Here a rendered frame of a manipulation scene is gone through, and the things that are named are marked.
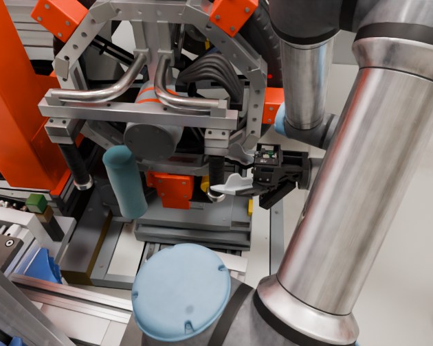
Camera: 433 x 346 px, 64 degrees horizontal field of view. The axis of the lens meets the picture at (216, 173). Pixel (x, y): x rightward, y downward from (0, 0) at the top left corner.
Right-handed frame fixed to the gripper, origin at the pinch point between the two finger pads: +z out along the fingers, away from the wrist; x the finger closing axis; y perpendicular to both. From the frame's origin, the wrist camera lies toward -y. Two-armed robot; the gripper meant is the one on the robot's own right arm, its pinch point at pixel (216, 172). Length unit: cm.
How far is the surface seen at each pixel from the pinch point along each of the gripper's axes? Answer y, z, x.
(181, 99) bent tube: 18.2, 7.3, -2.6
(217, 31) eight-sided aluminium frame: 23.7, 2.0, -20.5
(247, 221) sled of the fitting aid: -66, -10, -33
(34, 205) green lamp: -17, 50, 2
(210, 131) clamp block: 12.3, 1.2, -0.3
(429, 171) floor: -83, -110, -88
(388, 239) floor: -83, -77, -41
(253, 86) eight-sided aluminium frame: 10.3, -7.1, -20.2
